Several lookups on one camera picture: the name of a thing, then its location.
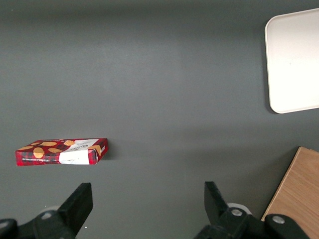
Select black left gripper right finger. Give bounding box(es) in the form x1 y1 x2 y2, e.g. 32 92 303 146
194 181 310 239

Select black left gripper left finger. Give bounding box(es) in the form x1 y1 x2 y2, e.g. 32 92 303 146
0 182 94 239

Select beige plastic tray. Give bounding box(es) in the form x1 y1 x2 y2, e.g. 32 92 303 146
264 8 319 115

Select red cookie box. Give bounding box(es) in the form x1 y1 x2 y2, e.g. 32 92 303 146
14 137 109 167

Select wooden drawer cabinet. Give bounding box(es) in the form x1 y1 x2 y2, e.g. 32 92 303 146
261 146 319 239

